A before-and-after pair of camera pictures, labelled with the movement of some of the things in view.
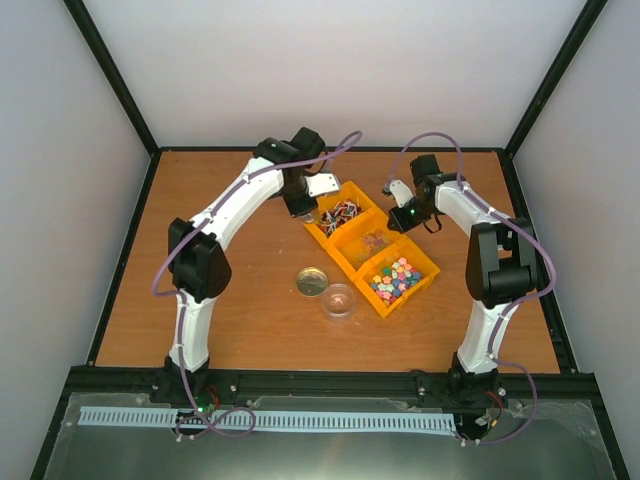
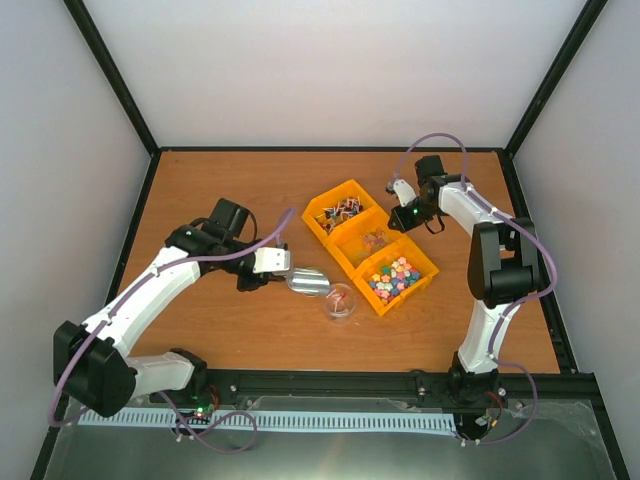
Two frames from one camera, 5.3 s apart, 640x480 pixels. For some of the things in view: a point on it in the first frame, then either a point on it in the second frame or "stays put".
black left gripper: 298,210 -> 245,284
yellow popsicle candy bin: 363,241 stays put
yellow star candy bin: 399,276 stays put
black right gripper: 401,226 stays put
